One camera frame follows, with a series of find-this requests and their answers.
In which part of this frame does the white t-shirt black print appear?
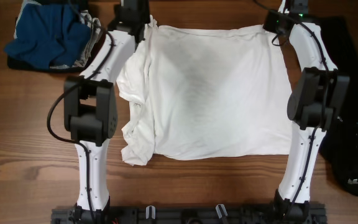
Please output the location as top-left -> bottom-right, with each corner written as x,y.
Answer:
117,20 -> 291,166

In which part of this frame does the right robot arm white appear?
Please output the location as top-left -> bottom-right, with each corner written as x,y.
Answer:
264,1 -> 350,223

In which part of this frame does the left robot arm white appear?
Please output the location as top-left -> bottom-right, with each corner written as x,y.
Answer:
63,0 -> 150,216

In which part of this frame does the grey white-trimmed garment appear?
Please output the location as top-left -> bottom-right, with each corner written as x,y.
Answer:
50,10 -> 101,70

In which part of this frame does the blue button shirt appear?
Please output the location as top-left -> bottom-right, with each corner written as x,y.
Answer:
4,4 -> 91,70

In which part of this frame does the black trousers right side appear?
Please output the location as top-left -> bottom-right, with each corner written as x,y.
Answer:
319,16 -> 358,197

